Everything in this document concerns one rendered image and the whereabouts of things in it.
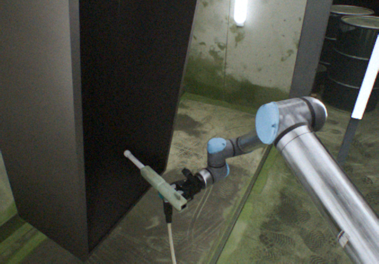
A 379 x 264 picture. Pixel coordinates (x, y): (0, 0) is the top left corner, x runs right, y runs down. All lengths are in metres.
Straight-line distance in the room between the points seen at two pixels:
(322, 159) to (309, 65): 1.99
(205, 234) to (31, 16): 1.45
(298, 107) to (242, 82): 2.06
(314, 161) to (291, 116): 0.14
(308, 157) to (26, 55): 0.72
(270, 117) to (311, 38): 1.88
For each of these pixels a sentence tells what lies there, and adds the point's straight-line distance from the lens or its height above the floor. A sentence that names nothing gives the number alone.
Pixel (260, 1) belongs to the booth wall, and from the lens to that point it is 2.70.
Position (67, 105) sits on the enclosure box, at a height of 1.15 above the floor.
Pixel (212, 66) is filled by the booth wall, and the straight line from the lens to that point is 2.98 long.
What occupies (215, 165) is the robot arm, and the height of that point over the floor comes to 0.57.
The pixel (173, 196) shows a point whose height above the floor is 0.58.
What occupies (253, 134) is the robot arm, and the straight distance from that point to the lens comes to 1.26.
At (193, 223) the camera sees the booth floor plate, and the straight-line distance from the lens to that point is 1.83.
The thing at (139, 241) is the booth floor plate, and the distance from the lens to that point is 1.78.
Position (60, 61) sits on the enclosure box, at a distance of 0.67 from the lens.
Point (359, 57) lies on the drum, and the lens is 3.18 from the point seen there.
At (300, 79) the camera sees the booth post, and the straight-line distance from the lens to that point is 2.78.
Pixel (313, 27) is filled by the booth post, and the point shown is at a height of 0.92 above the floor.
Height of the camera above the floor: 1.46
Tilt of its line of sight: 31 degrees down
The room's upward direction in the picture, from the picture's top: straight up
